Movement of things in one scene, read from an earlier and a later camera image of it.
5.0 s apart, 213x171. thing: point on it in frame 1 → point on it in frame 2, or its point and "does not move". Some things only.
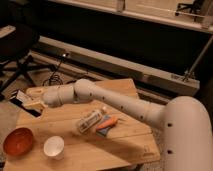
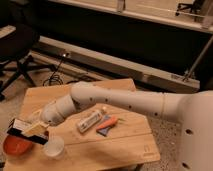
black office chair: [14, 56] does not move
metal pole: [196, 59] does not move
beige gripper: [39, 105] → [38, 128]
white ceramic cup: [54, 147] does not move
